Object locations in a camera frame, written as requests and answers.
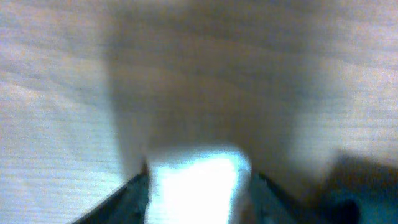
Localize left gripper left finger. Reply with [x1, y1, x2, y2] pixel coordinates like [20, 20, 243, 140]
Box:
[73, 162, 149, 224]

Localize black pants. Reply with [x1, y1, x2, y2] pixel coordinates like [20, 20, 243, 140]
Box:
[298, 152, 397, 224]

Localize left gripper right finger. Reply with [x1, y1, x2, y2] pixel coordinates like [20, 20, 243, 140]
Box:
[249, 172, 311, 224]

